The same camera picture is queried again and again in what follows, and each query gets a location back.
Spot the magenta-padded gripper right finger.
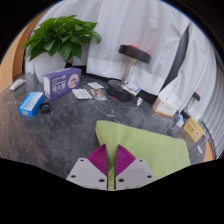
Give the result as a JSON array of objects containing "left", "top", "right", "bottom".
[{"left": 114, "top": 143, "right": 157, "bottom": 191}]

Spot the white curtain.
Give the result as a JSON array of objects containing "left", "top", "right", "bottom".
[
  {"left": 24, "top": 0, "right": 191, "bottom": 96},
  {"left": 158, "top": 23, "right": 224, "bottom": 158}
]

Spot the purple cardboard box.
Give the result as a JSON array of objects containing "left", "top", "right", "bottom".
[{"left": 43, "top": 67, "right": 83, "bottom": 102}]

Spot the orange wooden cabinet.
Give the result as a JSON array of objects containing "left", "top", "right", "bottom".
[{"left": 202, "top": 139, "right": 215, "bottom": 163}]

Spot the white tube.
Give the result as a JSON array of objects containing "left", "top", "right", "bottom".
[{"left": 135, "top": 96, "right": 144, "bottom": 108}]

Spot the light green towel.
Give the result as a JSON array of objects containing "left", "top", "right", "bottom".
[{"left": 94, "top": 119, "right": 192, "bottom": 191}]

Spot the white and blue flat box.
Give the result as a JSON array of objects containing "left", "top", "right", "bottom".
[{"left": 122, "top": 83, "right": 142, "bottom": 97}]

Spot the small white and blue box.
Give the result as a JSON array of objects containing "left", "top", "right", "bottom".
[{"left": 174, "top": 113, "right": 185, "bottom": 129}]

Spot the white blister pack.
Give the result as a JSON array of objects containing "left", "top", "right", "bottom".
[{"left": 71, "top": 88, "right": 94, "bottom": 100}]

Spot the yellow cardboard box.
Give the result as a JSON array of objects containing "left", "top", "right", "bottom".
[{"left": 182, "top": 116, "right": 205, "bottom": 144}]

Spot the white card packet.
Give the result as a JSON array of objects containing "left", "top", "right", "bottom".
[{"left": 87, "top": 81, "right": 105, "bottom": 90}]

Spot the green plant in white pot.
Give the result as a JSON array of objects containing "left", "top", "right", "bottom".
[{"left": 22, "top": 14, "right": 103, "bottom": 84}]

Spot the blister pack with brown pills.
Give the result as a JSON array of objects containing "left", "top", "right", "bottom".
[{"left": 89, "top": 88, "right": 108, "bottom": 101}]

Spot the white flat packet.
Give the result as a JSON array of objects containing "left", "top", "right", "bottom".
[{"left": 9, "top": 78, "right": 27, "bottom": 92}]

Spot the white and orange box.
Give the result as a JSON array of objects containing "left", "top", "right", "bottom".
[{"left": 152, "top": 96, "right": 179, "bottom": 118}]

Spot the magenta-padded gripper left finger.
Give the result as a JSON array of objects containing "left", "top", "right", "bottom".
[{"left": 65, "top": 143, "right": 110, "bottom": 191}]

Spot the large black and red dumbbell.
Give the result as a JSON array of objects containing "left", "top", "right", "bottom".
[{"left": 105, "top": 44, "right": 153, "bottom": 102}]

